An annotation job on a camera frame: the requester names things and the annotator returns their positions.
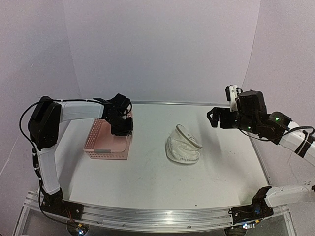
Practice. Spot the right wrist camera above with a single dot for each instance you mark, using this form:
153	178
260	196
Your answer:
232	93

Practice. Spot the white mesh laundry bag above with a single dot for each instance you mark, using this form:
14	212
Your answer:
182	147

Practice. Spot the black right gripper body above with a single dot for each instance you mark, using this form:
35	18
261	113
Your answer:
245	122

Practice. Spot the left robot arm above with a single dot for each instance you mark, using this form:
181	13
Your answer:
44	125

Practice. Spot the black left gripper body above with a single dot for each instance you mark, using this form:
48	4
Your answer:
119	127

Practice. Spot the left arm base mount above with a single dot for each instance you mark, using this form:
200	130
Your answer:
56	205

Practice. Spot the pink plastic basket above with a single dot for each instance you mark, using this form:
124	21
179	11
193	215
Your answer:
101	144

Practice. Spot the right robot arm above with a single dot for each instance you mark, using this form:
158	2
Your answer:
281	130

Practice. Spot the aluminium front table rail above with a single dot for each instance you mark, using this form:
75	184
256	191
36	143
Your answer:
145	220

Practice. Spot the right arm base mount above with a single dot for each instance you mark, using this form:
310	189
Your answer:
251	212

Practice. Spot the aluminium back table rail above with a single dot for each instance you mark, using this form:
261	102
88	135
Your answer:
180	103

